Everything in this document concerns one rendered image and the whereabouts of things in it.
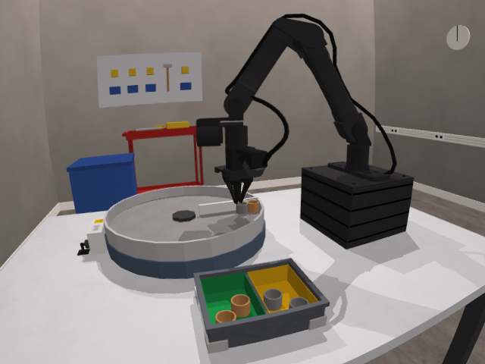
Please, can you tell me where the dark grey divided bin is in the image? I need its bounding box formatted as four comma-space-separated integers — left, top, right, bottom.
193, 258, 330, 348

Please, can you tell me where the grey round turntable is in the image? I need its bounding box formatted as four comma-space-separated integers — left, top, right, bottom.
77, 186, 266, 279

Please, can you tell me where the bronze bushing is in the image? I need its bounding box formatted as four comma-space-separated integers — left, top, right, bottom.
247, 200, 258, 212
215, 310, 236, 323
231, 294, 250, 318

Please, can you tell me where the grey metal bushing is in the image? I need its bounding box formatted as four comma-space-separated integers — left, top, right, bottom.
289, 297, 309, 309
236, 202, 248, 215
264, 289, 283, 311

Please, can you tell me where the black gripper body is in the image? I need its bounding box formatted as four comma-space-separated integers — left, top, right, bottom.
214, 146, 252, 181

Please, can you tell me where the green bin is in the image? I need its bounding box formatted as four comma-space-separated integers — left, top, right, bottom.
200, 272, 266, 324

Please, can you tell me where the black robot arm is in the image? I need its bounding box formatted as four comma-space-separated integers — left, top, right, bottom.
196, 17, 390, 181

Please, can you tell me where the yellow bin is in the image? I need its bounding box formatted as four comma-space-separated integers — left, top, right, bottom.
247, 265, 318, 313

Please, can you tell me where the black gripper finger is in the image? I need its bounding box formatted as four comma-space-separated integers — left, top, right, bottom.
239, 177, 253, 203
222, 176, 241, 204

